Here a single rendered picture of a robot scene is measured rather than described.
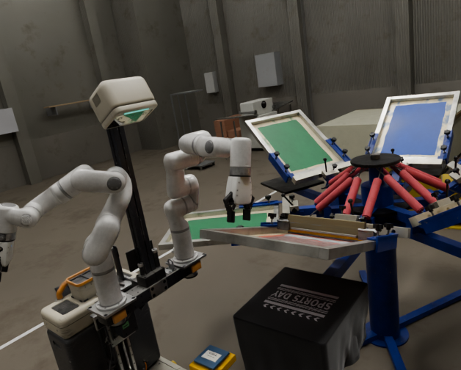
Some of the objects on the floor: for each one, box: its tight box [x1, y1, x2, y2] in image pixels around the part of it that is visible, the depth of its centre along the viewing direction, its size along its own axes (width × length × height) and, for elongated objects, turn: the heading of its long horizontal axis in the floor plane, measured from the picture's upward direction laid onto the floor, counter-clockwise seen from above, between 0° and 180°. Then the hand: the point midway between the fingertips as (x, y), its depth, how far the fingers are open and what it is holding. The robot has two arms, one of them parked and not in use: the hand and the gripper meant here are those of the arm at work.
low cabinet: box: [316, 102, 461, 175], centre depth 731 cm, size 182×218×82 cm
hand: (238, 218), depth 141 cm, fingers open, 8 cm apart
